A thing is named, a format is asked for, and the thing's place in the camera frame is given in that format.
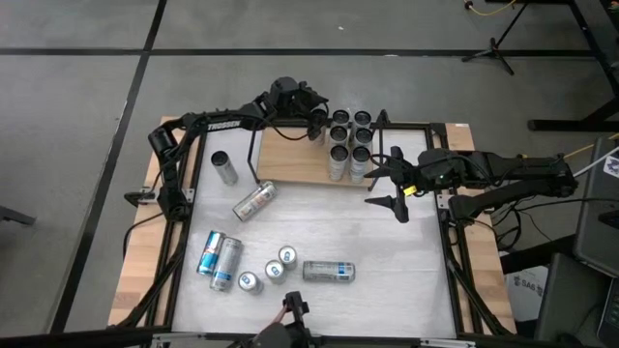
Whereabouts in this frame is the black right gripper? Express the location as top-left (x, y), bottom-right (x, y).
top-left (364, 146), bottom-right (465, 224)

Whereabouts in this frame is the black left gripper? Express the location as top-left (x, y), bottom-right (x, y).
top-left (298, 84), bottom-right (331, 143)

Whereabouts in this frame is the Celsius Arctic Vibe can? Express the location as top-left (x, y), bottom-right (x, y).
top-left (348, 144), bottom-right (373, 185)

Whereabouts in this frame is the small silver blue Red Bull can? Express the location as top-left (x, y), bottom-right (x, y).
top-left (278, 245), bottom-right (300, 272)
top-left (263, 259), bottom-right (287, 285)
top-left (236, 270), bottom-right (265, 296)

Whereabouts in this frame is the silver can with black top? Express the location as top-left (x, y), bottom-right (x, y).
top-left (210, 150), bottom-right (240, 187)

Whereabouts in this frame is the Celsius can with blue palm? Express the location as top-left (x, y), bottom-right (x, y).
top-left (302, 259), bottom-right (357, 283)

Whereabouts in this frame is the black desk leg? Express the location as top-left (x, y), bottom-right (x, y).
top-left (499, 235), bottom-right (577, 276)

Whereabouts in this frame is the tall silver can blue band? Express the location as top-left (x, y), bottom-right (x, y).
top-left (208, 236), bottom-right (244, 293)

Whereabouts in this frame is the white printed box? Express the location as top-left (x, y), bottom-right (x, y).
top-left (504, 264), bottom-right (550, 324)

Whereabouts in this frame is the black tripod stand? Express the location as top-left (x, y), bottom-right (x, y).
top-left (460, 2), bottom-right (531, 76)

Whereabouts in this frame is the dark grey case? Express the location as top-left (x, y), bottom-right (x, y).
top-left (533, 251), bottom-right (619, 348)

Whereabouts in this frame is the dark chair base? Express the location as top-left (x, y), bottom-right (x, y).
top-left (0, 205), bottom-right (38, 227)

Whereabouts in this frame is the wooden shelf with black frame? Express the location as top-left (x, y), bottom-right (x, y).
top-left (246, 106), bottom-right (392, 192)

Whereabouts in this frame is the black metal rig frame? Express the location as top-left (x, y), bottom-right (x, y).
top-left (106, 115), bottom-right (517, 348)

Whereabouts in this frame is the black desk frame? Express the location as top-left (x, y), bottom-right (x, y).
top-left (526, 0), bottom-right (619, 132)

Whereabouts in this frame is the yellow cable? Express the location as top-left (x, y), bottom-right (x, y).
top-left (462, 0), bottom-right (518, 16)
top-left (560, 132), bottom-right (619, 161)

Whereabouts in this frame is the white cable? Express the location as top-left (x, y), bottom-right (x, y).
top-left (573, 147), bottom-right (619, 180)

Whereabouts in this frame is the black cable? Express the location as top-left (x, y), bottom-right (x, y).
top-left (123, 212), bottom-right (163, 260)

